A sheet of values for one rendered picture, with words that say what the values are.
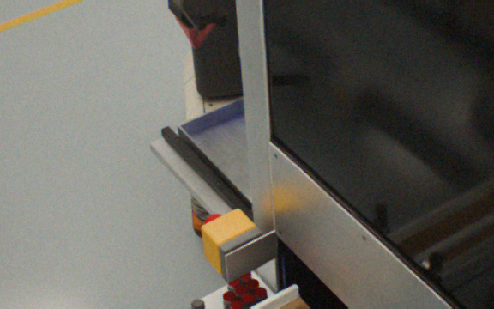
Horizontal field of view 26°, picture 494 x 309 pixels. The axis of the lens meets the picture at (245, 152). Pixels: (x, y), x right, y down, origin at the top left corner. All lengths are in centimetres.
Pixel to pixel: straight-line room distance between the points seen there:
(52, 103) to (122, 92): 24
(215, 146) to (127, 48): 190
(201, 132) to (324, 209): 64
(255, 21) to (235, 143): 64
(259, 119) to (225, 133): 53
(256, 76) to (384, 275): 33
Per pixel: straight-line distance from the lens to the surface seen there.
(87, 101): 364
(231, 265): 162
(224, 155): 198
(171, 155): 200
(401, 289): 137
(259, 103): 148
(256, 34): 141
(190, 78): 322
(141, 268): 302
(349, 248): 144
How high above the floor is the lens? 217
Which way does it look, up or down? 41 degrees down
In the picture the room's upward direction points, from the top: 5 degrees counter-clockwise
